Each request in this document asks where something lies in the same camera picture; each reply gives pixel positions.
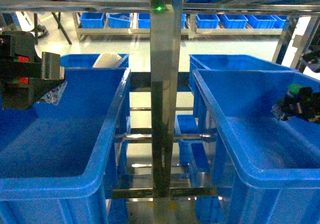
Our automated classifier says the red mushroom push button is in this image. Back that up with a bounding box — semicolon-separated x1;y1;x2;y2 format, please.
39;81;68;106

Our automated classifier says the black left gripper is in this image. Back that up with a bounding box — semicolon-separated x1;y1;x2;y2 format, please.
0;31;66;109

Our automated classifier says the blue shelf container left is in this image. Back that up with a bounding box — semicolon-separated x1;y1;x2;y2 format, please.
0;68;131;224

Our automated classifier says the green mushroom push button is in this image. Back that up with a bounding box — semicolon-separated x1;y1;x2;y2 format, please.
271;83;303;121

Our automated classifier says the white object in rear bin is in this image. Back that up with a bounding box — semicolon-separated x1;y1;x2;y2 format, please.
92;52;123;68

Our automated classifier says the rear blue container left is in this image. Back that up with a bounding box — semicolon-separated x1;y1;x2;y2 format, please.
59;53;130;69

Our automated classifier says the steel shelf rack frame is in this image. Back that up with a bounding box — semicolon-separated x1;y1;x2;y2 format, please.
0;0;320;224

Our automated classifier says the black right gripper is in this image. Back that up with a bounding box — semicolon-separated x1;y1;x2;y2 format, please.
284;86;320;125

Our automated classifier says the blue shelf container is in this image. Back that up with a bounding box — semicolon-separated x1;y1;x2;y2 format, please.
193;69;320;224
0;68;131;224

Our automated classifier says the blue shelf container right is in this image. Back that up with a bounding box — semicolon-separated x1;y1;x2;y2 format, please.
193;69;320;224

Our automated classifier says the rear blue container right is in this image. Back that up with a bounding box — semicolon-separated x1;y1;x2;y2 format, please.
188;54;295;92

